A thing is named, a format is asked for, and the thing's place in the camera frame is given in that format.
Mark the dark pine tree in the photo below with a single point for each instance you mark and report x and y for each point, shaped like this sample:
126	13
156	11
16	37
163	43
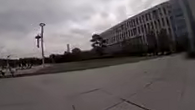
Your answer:
98	42

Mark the grass strip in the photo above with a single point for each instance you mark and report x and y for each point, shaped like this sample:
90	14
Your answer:
86	64

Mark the tall chimney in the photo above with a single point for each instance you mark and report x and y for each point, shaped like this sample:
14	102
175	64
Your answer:
68	48

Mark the grey lamp pole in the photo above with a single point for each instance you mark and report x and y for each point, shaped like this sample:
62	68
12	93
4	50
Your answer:
42	48

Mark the grey concrete slab plaza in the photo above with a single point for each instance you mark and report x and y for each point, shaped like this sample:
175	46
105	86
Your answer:
55	91

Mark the long pale curved building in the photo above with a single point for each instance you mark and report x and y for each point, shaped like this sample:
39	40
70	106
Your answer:
149	23

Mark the row of dark trees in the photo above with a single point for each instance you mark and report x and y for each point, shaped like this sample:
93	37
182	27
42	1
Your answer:
25	60

